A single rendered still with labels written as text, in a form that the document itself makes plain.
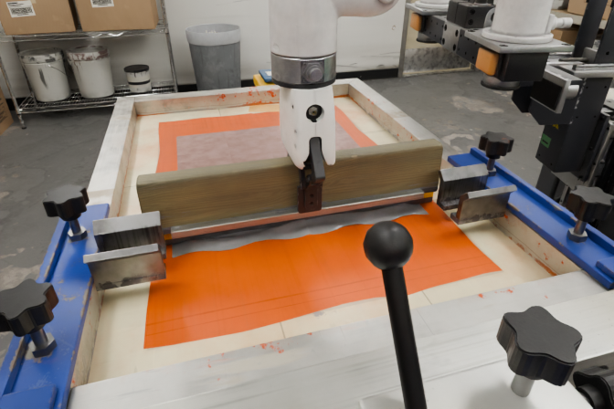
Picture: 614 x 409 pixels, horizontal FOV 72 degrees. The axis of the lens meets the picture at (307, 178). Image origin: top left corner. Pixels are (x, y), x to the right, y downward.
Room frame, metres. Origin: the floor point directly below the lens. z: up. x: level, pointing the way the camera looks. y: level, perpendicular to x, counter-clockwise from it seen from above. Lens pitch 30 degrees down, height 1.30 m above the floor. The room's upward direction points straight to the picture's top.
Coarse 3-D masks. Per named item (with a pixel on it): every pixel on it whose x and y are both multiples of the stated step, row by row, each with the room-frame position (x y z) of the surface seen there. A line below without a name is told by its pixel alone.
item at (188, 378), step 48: (144, 96) 0.93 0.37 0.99; (192, 96) 0.93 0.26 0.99; (240, 96) 0.96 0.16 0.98; (336, 96) 1.02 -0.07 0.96; (96, 192) 0.51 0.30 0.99; (528, 240) 0.42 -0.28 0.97; (528, 288) 0.32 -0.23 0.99; (576, 288) 0.32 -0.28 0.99; (96, 336) 0.29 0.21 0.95; (336, 336) 0.26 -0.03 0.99; (384, 336) 0.26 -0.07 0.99; (96, 384) 0.21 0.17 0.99; (144, 384) 0.21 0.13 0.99; (192, 384) 0.21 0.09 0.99
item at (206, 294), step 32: (160, 128) 0.83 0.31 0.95; (192, 128) 0.83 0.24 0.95; (224, 128) 0.83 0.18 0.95; (256, 128) 0.83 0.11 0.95; (160, 160) 0.68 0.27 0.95; (192, 160) 0.68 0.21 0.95; (224, 160) 0.68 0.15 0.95; (256, 160) 0.68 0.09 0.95; (192, 256) 0.41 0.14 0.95; (224, 256) 0.41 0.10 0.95; (256, 256) 0.41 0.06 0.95; (288, 256) 0.41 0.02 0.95; (320, 256) 0.41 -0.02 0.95; (160, 288) 0.36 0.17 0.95; (192, 288) 0.36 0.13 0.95; (224, 288) 0.36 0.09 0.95; (256, 288) 0.36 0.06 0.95; (288, 288) 0.36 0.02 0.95; (320, 288) 0.36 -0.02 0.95; (160, 320) 0.31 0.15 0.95; (192, 320) 0.31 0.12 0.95; (224, 320) 0.31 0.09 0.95; (256, 320) 0.31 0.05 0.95
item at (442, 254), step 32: (352, 128) 0.83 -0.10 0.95; (416, 224) 0.48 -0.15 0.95; (448, 224) 0.48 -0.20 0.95; (352, 256) 0.41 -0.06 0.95; (416, 256) 0.41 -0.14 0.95; (448, 256) 0.41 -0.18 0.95; (480, 256) 0.41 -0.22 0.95; (352, 288) 0.36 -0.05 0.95; (384, 288) 0.36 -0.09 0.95; (416, 288) 0.36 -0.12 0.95
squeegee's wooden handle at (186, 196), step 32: (288, 160) 0.48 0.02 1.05; (352, 160) 0.49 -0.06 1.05; (384, 160) 0.51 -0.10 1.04; (416, 160) 0.52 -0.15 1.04; (160, 192) 0.43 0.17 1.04; (192, 192) 0.44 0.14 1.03; (224, 192) 0.45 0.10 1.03; (256, 192) 0.46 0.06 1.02; (288, 192) 0.47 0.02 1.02; (352, 192) 0.49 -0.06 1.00; (384, 192) 0.50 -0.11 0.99
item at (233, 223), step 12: (396, 192) 0.51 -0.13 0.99; (408, 192) 0.51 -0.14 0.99; (420, 192) 0.51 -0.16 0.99; (324, 204) 0.48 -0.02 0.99; (336, 204) 0.47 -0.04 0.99; (348, 204) 0.48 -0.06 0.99; (360, 204) 0.48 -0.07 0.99; (372, 204) 0.48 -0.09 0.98; (240, 216) 0.45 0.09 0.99; (252, 216) 0.45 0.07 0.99; (264, 216) 0.45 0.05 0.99; (276, 216) 0.45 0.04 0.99; (288, 216) 0.45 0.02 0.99; (300, 216) 0.46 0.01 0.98; (180, 228) 0.42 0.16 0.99; (192, 228) 0.42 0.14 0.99; (204, 228) 0.42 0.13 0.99; (216, 228) 0.43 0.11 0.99; (228, 228) 0.43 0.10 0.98
